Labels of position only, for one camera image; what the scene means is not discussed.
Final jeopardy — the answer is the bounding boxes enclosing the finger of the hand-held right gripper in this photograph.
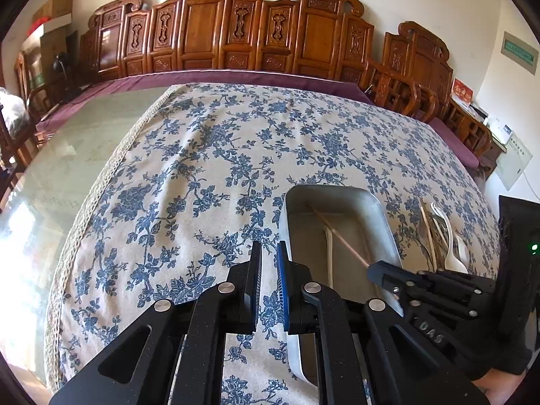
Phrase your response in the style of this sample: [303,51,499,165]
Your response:
[368,260,486,321]
[417,270,496,294]

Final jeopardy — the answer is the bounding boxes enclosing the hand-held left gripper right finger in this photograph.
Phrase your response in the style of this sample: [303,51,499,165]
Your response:
[276,240,492,405]

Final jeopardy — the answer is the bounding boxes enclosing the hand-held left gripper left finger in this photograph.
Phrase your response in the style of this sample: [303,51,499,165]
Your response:
[50,240,263,405]

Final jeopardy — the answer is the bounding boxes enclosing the white plastic spoon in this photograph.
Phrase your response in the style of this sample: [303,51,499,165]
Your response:
[441,215,469,274]

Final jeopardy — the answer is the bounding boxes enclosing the rectangular metal tray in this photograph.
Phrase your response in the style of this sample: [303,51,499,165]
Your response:
[282,185,406,389]

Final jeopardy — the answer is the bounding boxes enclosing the brown wooden chopstick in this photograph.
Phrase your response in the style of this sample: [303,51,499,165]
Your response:
[309,204,374,268]
[420,196,438,271]

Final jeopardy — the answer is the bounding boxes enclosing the person's right hand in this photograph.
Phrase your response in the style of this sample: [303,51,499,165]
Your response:
[481,370,521,405]

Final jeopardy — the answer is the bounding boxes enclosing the blue floral tablecloth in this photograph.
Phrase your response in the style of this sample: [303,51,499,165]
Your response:
[44,82,504,405]

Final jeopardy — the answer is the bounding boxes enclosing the purple seat cushion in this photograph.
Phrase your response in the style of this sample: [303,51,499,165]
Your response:
[428,117,481,168]

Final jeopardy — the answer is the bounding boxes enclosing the wooden armchair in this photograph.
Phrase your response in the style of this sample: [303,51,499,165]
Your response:
[363,61,439,124]
[441,97,493,159]

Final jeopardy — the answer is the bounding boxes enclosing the white blue box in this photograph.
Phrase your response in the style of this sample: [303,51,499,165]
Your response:
[489,118,514,144]

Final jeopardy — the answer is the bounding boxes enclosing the white desktop device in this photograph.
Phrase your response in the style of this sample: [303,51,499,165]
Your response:
[470,103,490,126]

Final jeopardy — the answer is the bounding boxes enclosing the red box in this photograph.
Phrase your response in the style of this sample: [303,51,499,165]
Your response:
[451,78,474,106]

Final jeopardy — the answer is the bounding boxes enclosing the carved wooden bench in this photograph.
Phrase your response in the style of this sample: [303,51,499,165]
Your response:
[147,0,263,72]
[261,0,375,86]
[80,0,151,82]
[382,21,455,110]

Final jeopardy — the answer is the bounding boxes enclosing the black desk lamp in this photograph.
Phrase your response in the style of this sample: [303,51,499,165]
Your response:
[50,51,71,90]

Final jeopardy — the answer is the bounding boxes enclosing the clear plastic bag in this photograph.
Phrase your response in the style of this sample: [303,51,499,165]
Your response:
[0,88,30,141]

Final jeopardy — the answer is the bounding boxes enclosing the cardboard box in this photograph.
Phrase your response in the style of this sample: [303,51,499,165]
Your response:
[33,0,74,25]
[39,25,69,90]

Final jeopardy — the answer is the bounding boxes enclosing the white wall panel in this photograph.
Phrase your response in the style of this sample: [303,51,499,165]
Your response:
[493,131,533,191]

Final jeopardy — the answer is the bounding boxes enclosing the green wall sign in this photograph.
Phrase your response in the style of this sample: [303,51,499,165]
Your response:
[501,31,540,68]

